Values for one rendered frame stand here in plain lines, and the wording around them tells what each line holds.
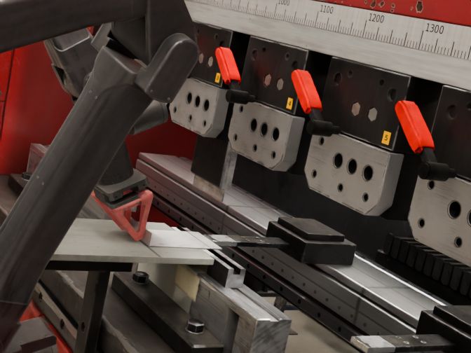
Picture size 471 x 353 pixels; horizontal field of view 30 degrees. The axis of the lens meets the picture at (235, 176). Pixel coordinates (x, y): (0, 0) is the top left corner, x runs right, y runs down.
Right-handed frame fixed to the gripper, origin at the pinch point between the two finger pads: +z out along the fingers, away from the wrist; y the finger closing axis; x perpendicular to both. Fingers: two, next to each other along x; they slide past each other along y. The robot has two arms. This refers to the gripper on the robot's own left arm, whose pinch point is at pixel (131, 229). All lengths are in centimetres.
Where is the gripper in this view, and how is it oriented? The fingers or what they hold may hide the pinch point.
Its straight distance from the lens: 136.7
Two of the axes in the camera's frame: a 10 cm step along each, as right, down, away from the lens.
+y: -4.9, -2.6, 8.3
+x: -8.5, 3.7, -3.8
